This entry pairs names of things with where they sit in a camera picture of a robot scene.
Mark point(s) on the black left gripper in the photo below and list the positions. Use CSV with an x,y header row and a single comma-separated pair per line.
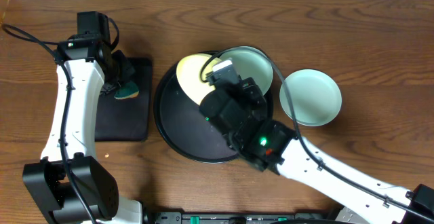
x,y
123,73

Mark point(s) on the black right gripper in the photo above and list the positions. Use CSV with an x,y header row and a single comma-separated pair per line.
x,y
247,94

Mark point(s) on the green yellow sponge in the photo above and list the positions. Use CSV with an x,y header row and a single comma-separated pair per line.
x,y
126,91

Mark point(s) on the yellow plate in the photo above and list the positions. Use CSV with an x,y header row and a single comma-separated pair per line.
x,y
187,73

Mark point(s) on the green plate with red smear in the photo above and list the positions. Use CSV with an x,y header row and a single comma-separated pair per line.
x,y
316,97

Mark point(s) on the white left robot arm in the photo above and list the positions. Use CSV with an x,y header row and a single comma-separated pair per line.
x,y
68,184

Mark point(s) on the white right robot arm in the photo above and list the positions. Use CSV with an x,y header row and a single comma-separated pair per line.
x,y
373,200

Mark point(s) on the black rectangular mat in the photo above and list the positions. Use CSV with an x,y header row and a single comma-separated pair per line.
x,y
127,120

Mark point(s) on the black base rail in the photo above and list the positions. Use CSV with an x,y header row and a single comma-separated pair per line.
x,y
213,218

